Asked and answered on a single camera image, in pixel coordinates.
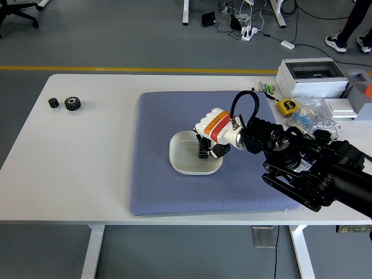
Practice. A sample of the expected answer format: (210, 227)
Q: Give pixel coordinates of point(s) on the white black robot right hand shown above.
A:
(218, 126)

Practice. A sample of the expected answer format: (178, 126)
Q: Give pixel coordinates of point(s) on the small black gear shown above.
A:
(53, 103)
(204, 146)

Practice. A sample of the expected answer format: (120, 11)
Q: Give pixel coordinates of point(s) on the black adapter box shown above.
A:
(208, 19)

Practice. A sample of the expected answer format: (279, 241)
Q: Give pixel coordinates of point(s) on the metal floor outlet box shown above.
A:
(264, 236)

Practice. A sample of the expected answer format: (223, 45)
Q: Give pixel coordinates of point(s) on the white flat panel box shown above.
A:
(340, 109)

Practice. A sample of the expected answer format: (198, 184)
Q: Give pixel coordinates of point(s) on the grey-blue box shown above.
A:
(359, 100)

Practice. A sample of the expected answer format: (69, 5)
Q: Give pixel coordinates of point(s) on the white square dish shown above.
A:
(183, 157)

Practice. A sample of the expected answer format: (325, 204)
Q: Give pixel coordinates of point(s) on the green connector clips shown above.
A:
(268, 87)

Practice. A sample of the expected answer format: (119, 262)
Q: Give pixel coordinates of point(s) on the yellow tape measure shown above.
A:
(287, 108)

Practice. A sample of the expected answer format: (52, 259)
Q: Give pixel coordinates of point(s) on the blue-grey textured mat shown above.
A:
(180, 194)

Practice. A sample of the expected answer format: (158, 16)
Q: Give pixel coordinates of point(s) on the bag of blue parts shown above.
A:
(299, 120)

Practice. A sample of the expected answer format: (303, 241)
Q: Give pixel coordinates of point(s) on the white barcode label card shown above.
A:
(305, 165)

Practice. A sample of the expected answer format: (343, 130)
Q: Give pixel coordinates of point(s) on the white power strip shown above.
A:
(249, 32)

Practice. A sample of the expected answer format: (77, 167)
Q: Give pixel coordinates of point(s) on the clear bag of screws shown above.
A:
(322, 119)

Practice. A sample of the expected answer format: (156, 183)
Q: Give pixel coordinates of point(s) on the black charger block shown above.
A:
(235, 22)

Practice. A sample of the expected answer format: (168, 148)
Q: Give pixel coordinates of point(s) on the white power adapter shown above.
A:
(287, 44)

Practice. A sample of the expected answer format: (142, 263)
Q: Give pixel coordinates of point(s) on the white desk leg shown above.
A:
(278, 13)
(186, 11)

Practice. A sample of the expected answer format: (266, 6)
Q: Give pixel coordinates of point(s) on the grey foam block with hole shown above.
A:
(353, 77)

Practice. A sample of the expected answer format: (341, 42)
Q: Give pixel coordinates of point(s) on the white table leg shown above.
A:
(302, 253)
(93, 253)

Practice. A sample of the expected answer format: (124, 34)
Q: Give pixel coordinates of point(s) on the orange object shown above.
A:
(368, 92)

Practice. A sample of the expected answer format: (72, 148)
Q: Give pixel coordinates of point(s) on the green circuit board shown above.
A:
(353, 229)

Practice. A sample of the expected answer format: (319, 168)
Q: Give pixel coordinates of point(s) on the person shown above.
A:
(353, 17)

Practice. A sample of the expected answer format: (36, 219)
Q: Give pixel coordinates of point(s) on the black office chair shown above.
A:
(17, 13)

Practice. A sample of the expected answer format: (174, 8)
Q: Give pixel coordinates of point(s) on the white electrical enclosure box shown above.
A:
(311, 84)

